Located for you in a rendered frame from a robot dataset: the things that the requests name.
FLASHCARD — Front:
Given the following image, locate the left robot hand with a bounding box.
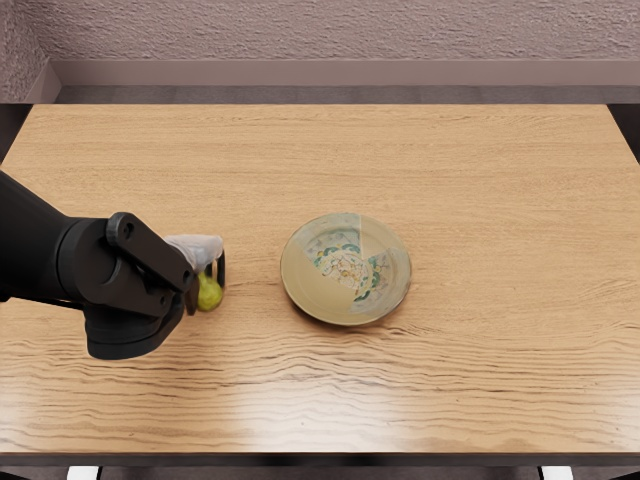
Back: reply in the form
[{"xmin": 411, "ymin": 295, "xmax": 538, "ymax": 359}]
[{"xmin": 164, "ymin": 233, "xmax": 227, "ymax": 317}]

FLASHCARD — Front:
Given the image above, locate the green pear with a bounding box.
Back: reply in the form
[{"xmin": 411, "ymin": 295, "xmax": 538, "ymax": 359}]
[{"xmin": 196, "ymin": 272, "xmax": 224, "ymax": 313}]

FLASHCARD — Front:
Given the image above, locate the patterned ceramic plate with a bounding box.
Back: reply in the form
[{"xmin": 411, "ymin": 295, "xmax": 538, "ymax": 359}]
[{"xmin": 279, "ymin": 212, "xmax": 413, "ymax": 327}]

